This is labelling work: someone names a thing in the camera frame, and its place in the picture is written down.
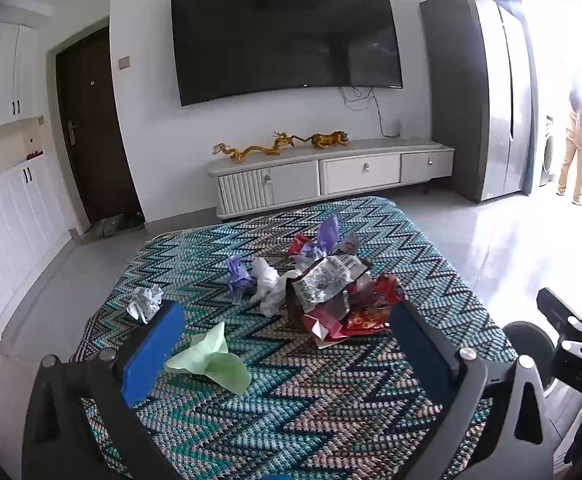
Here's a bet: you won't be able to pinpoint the television cables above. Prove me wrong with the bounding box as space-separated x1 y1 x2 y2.
338 86 403 137

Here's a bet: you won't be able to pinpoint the red white packet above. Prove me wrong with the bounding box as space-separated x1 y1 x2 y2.
303 305 347 350

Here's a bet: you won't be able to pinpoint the white crumpled tissue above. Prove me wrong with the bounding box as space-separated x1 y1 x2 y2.
250 257 302 317

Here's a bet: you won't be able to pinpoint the silver wrapper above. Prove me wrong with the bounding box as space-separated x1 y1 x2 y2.
126 283 164 324

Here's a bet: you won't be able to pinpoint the silver printed snack packet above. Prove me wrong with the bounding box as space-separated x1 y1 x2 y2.
291 254 372 313

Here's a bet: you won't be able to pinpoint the black wall television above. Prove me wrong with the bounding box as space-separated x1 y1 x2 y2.
171 0 404 107

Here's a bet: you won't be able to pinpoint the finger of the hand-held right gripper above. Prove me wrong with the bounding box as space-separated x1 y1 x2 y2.
536 287 582 328

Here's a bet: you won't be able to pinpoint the golden dragon figurine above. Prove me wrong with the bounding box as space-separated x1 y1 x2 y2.
212 131 297 164

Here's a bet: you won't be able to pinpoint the grey refrigerator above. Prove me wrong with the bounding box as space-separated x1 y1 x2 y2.
419 0 539 204

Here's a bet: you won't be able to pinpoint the red foil snack packet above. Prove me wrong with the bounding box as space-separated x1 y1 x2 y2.
343 274 404 336

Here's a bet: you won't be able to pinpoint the washing machine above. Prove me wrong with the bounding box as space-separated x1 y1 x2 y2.
538 115 558 187

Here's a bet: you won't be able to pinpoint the small red wrapper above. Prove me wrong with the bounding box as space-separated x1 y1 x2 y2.
288 233 322 257

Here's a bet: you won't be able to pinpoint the white wall cabinet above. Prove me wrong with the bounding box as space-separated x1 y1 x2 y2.
0 20 42 136

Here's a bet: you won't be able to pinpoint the small purple wrapper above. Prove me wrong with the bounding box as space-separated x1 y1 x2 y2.
225 255 257 303

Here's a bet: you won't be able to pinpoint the green tissue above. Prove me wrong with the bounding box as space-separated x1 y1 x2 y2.
165 321 251 397

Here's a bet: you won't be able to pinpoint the white television cabinet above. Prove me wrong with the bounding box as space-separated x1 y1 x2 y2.
207 137 456 220

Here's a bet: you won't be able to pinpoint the large purple wrapper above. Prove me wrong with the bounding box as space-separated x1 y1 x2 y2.
301 215 344 261

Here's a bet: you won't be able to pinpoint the golden tiger figurine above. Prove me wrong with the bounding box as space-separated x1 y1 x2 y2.
291 131 349 151

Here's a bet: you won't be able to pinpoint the brown snack packet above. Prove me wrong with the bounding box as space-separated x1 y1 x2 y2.
285 275 313 326

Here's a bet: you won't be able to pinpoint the black white wrapper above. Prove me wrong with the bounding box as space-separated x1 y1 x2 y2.
331 232 362 257

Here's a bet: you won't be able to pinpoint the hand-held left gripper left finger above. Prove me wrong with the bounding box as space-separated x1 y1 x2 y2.
22 301 188 480

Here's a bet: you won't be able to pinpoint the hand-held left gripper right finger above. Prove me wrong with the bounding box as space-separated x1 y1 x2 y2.
390 301 555 480

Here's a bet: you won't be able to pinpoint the white floor cabinet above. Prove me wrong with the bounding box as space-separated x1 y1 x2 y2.
0 152 79 346

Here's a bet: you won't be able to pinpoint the shoes by door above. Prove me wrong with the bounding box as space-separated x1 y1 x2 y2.
93 212 147 238

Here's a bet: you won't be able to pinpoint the zigzag patterned blanket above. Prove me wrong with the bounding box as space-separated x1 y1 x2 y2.
71 196 519 480

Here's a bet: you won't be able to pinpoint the dark brown door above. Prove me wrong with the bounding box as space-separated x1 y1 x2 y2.
55 26 146 226

